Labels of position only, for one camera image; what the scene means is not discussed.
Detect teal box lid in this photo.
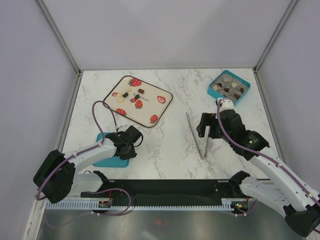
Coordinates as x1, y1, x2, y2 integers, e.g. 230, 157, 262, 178
93, 132, 130, 168

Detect metal serving tongs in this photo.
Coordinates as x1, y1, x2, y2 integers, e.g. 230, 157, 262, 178
185, 112, 209, 160

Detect teal chocolate box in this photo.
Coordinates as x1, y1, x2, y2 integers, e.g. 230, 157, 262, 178
206, 70, 251, 106

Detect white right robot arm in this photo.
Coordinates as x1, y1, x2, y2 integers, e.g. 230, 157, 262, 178
196, 109, 320, 237

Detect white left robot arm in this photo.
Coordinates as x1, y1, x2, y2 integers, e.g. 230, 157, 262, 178
33, 125, 143, 204

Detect strawberry print tray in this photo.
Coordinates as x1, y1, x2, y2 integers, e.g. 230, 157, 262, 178
103, 75, 173, 128

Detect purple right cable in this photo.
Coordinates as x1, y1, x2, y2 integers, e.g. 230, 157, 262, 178
216, 99, 320, 217

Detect purple cable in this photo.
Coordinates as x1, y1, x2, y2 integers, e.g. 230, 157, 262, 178
216, 99, 320, 217
36, 100, 133, 230

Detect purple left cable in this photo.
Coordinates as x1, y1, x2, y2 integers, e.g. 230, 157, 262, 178
36, 100, 133, 230

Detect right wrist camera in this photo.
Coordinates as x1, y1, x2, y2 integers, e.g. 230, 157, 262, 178
216, 98, 235, 112

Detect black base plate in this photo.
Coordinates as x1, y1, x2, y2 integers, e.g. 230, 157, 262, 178
80, 179, 247, 207

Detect aluminium frame rail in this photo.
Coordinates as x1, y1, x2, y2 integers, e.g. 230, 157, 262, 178
22, 178, 308, 240

